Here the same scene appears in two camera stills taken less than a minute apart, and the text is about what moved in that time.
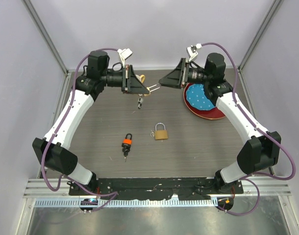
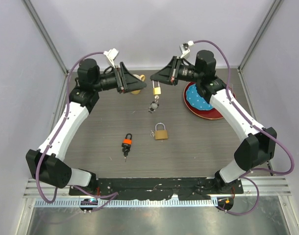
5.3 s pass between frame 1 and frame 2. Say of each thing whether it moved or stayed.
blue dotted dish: stayed
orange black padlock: stayed
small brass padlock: moved
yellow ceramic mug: stayed
